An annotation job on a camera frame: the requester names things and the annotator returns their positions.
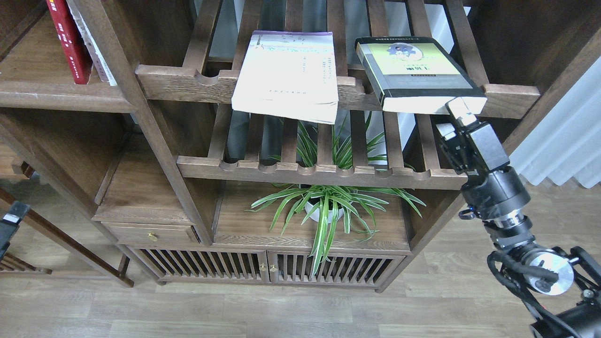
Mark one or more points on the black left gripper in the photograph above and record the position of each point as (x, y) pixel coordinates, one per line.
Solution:
(9, 222)

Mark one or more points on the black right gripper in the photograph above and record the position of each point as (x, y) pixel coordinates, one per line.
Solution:
(493, 192)

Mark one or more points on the green and black book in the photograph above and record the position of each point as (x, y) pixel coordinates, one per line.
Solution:
(415, 75)

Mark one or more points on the red paperback book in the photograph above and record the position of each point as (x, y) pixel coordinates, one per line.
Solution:
(77, 56)

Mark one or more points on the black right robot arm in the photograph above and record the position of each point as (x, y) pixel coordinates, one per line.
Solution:
(523, 266)

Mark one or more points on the white curtain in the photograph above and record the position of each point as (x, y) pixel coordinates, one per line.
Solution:
(566, 144)

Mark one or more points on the brass drawer knob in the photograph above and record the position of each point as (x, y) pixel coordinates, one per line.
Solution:
(153, 236)

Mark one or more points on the green spider plant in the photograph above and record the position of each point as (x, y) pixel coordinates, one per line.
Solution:
(329, 203)

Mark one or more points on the white upright book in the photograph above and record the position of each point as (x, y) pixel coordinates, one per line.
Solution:
(98, 59)

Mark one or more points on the white paperback book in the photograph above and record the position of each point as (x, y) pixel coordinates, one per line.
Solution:
(290, 75)

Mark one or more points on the dark wooden bookshelf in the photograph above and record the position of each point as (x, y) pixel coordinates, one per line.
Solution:
(151, 154)

